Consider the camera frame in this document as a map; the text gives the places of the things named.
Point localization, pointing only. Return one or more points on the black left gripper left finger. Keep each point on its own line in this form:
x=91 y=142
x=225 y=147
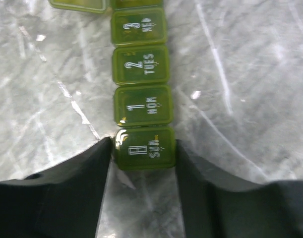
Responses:
x=61 y=202

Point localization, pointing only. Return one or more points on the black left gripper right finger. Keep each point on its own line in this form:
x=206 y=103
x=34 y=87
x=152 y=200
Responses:
x=217 y=204

